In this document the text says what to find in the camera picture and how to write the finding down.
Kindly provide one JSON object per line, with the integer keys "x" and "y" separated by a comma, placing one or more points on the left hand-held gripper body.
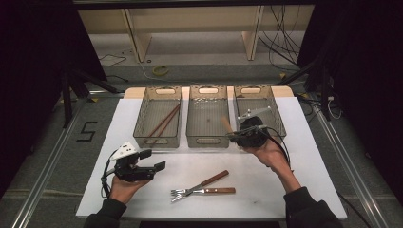
{"x": 133, "y": 172}

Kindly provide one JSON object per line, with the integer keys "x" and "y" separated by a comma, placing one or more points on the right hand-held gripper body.
{"x": 252, "y": 136}

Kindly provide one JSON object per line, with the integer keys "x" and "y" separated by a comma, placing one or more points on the brown wooden chopstick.
{"x": 168, "y": 124}
{"x": 164, "y": 120}

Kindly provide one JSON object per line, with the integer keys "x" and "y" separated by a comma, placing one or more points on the smoky transparent plastic bin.
{"x": 152, "y": 114}
{"x": 272, "y": 104}
{"x": 207, "y": 126}

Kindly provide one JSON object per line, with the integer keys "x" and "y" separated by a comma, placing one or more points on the person's left hand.
{"x": 126, "y": 190}

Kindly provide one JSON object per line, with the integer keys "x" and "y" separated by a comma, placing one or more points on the person's right hand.
{"x": 272, "y": 156}

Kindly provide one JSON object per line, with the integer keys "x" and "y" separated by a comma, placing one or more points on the black metal stand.
{"x": 324, "y": 95}
{"x": 66, "y": 101}

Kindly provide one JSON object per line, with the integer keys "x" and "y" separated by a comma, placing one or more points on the yellow tape roll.
{"x": 155, "y": 70}

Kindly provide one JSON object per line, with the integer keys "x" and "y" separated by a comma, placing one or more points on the light wooden shelf unit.
{"x": 139, "y": 44}

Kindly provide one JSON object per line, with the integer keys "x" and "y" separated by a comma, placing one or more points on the black curtain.
{"x": 31, "y": 63}
{"x": 374, "y": 63}

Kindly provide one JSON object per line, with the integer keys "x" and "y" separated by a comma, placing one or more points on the aluminium floor rail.
{"x": 47, "y": 164}
{"x": 351, "y": 171}

